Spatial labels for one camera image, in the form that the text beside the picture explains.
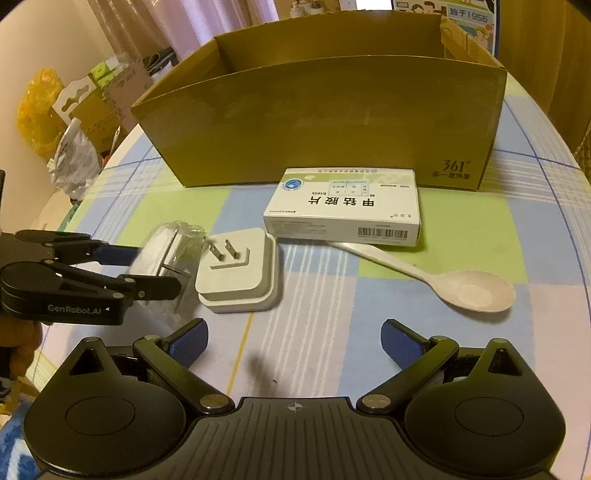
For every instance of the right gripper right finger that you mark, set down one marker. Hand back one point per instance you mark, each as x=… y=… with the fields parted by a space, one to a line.
x=420 y=360

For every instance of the person's left hand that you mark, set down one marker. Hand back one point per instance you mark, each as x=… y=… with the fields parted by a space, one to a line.
x=22 y=338

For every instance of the yellow plastic bag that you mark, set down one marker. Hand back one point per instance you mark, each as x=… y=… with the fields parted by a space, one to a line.
x=38 y=123

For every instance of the blue milk carton box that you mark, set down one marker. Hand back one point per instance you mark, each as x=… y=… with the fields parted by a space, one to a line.
x=478 y=18

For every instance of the white wall plug adapter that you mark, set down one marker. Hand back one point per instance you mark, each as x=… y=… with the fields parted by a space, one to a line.
x=238 y=271

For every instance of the pink sheer curtain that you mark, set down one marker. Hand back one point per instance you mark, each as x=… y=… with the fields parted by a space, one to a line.
x=140 y=29

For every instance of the white charger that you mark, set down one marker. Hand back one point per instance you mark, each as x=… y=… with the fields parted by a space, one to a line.
x=172 y=250

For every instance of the white medicine box blue logo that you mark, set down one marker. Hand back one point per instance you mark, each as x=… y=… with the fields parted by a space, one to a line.
x=360 y=205

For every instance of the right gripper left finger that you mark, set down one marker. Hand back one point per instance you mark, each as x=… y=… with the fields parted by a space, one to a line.
x=171 y=357

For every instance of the white product box with photo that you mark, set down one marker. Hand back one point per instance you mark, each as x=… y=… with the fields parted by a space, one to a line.
x=301 y=8

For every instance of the brown cardboard box on floor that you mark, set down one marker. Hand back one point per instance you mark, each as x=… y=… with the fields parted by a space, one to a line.
x=103 y=106

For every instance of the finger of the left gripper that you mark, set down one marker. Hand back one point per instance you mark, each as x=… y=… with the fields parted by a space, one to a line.
x=136 y=287
x=74 y=248

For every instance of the cream plastic spoon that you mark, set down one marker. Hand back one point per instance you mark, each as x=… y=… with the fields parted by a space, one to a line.
x=473 y=290

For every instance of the crumpled white plastic bag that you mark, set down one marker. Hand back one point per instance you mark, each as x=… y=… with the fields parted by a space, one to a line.
x=75 y=164

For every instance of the blue fleece blanket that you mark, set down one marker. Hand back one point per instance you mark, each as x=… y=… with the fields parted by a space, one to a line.
x=16 y=461

